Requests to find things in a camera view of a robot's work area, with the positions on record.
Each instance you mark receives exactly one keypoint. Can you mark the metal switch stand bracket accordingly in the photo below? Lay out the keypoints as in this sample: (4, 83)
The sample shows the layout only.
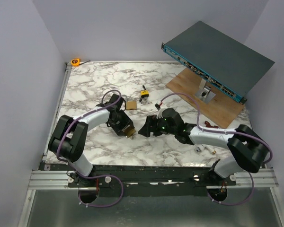
(205, 93)

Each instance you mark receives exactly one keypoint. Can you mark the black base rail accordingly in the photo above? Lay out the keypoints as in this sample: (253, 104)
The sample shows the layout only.
(149, 181)

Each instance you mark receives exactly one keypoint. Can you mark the white tap fitting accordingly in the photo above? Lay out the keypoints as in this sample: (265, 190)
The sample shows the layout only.
(201, 148)

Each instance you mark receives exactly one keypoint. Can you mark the orange tape measure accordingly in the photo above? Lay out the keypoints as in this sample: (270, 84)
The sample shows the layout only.
(77, 62)

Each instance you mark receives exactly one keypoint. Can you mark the yellow black padlock with keys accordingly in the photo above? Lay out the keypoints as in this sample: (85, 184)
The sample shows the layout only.
(144, 94)

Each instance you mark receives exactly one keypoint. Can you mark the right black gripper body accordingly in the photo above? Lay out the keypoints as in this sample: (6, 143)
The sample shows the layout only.
(160, 126)

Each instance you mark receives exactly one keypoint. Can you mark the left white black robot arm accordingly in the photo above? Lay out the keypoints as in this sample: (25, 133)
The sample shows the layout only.
(68, 139)

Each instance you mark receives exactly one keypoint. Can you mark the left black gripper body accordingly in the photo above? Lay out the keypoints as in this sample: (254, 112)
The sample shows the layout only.
(121, 121)

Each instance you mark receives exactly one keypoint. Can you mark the wooden board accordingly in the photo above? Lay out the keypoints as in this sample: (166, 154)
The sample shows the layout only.
(214, 104)

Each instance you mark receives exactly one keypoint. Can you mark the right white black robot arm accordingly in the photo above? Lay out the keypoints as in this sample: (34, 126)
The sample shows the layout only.
(248, 150)

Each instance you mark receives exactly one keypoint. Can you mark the small brass padlock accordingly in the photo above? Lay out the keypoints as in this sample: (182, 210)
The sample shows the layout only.
(128, 105)

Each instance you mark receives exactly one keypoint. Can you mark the brown tap fitting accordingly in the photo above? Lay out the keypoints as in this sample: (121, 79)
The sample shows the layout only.
(209, 125)

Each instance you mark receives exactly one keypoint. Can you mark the long shackle brass padlock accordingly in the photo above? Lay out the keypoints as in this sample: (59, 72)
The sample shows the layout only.
(129, 131)

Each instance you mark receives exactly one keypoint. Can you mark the teal network switch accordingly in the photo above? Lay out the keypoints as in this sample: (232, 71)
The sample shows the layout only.
(220, 60)

